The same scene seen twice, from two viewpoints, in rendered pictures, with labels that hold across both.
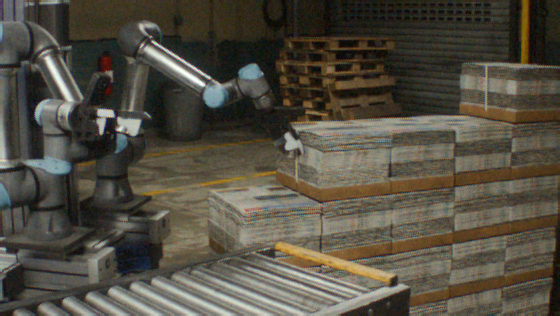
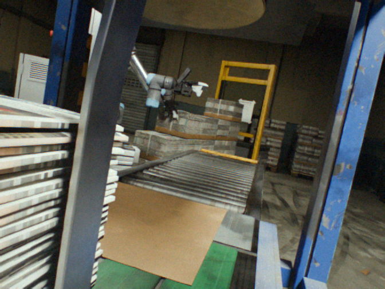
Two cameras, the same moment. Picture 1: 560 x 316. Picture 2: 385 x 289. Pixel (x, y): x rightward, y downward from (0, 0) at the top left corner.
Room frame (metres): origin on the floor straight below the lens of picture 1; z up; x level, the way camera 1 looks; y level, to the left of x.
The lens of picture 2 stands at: (0.27, 1.37, 1.07)
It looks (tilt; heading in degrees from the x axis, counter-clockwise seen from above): 6 degrees down; 326
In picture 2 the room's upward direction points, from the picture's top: 11 degrees clockwise
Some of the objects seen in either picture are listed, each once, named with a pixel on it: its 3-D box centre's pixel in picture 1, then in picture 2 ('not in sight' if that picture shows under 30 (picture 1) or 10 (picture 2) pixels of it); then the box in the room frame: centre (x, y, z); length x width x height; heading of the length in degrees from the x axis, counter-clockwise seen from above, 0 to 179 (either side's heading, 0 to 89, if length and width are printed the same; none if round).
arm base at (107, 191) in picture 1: (112, 186); not in sight; (2.65, 0.60, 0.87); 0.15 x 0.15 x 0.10
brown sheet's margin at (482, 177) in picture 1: (456, 169); (207, 135); (3.04, -0.74, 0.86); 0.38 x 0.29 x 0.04; 24
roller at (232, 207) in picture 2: not in sight; (180, 198); (1.12, 0.79, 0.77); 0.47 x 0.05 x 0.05; 42
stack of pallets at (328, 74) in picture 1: (336, 88); not in sight; (9.64, -0.74, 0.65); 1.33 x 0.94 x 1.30; 136
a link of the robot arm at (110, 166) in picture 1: (112, 153); not in sight; (2.66, 0.59, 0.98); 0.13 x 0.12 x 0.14; 167
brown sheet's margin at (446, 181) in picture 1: (397, 175); (194, 133); (2.92, -0.47, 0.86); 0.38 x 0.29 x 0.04; 23
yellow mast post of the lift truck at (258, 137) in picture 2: not in sight; (258, 133); (3.04, -1.54, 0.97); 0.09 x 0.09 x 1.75; 24
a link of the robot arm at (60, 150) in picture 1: (63, 151); (153, 98); (1.92, 0.56, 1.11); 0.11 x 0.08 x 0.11; 142
